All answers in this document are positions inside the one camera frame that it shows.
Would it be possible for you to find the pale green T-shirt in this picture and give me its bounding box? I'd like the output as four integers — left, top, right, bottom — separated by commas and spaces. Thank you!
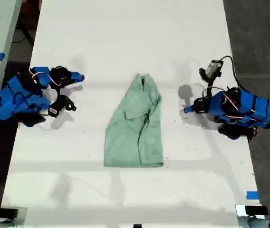
103, 73, 165, 168

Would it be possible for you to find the short blue tape strip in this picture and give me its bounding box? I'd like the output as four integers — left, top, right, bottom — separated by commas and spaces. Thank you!
246, 190, 260, 200

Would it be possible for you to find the small black box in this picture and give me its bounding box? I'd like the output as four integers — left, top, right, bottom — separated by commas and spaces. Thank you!
0, 207, 19, 218
245, 205, 268, 216

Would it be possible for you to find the black camera cable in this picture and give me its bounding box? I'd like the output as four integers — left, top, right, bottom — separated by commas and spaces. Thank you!
219, 56, 246, 92
12, 87, 62, 119

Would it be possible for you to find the thin white cable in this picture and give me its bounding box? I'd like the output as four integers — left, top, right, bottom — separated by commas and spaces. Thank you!
188, 82, 207, 90

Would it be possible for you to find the black camera stalk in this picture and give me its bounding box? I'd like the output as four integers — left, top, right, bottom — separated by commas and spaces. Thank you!
66, 96, 77, 112
198, 67, 216, 98

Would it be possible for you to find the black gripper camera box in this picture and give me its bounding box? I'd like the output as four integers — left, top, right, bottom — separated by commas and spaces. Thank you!
205, 60, 222, 78
48, 95, 71, 118

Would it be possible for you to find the black floor cable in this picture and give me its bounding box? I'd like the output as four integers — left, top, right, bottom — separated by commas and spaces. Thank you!
11, 29, 26, 44

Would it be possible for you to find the metal corner bracket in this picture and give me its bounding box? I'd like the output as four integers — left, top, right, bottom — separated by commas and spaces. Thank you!
0, 207, 28, 225
235, 204, 266, 219

